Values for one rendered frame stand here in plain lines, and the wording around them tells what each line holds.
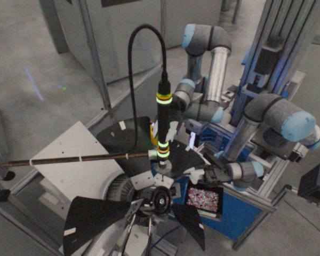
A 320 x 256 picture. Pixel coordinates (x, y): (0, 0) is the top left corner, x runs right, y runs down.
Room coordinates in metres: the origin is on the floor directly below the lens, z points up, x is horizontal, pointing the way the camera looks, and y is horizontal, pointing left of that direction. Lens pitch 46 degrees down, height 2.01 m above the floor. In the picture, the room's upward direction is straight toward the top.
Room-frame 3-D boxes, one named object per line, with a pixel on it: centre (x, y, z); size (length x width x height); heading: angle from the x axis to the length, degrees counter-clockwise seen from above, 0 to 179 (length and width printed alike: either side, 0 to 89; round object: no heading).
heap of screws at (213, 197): (0.56, -0.26, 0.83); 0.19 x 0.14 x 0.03; 75
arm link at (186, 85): (0.74, -0.10, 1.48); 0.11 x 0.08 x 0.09; 160
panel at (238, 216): (0.74, -0.28, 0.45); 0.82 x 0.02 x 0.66; 60
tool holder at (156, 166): (0.47, 0.00, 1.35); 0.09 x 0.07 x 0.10; 95
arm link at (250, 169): (0.54, -0.42, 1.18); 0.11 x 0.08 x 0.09; 97
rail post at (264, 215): (0.52, -0.65, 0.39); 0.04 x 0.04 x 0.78; 60
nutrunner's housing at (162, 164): (0.47, -0.01, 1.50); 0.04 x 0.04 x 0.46
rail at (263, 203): (0.74, -0.28, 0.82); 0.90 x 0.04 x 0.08; 60
